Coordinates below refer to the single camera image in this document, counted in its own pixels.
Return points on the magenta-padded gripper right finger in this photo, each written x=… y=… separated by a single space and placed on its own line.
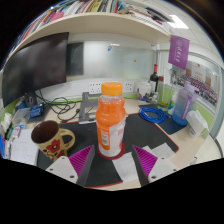
x=163 y=166

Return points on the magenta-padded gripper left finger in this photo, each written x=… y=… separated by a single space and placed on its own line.
x=61 y=168

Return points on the orange drink bottle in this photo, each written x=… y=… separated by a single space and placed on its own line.
x=110 y=123

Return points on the purple blue water bottle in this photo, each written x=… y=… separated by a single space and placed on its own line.
x=183 y=106

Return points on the white paper napkin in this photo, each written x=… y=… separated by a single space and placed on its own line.
x=125 y=168
x=165 y=150

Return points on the yellow floral mug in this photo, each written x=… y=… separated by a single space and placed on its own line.
x=50 y=141

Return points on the black red-edged desk mat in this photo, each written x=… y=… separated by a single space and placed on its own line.
x=146 y=133

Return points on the dark blue mouse pad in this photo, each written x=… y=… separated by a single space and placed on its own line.
x=171 y=126

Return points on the white written paper sheet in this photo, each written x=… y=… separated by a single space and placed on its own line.
x=23 y=148

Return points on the flat round red coaster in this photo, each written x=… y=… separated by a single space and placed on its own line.
x=122 y=151

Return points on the white plastic container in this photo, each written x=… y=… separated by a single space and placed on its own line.
x=197 y=124

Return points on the grey metal laptop stand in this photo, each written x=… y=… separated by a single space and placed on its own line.
x=87 y=111

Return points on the small blue box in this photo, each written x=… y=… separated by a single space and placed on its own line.
x=36 y=110

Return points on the clear plastic box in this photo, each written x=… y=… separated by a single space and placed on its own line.
x=20 y=116

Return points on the white round jar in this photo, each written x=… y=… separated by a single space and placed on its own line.
x=144 y=89

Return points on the dark wine bottle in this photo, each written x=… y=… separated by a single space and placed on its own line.
x=154 y=78

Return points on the group photo poster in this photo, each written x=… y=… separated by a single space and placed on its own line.
x=203 y=85

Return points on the black computer monitor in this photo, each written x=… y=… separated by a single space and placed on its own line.
x=33 y=70

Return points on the purple hanging banner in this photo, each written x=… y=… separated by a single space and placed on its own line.
x=179 y=51

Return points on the white shelf with books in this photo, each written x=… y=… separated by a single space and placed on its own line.
x=93 y=26

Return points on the rectangular ceiling light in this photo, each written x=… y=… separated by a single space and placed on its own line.
x=177 y=21

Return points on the white wall socket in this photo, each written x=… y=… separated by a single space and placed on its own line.
x=94 y=88
x=128 y=86

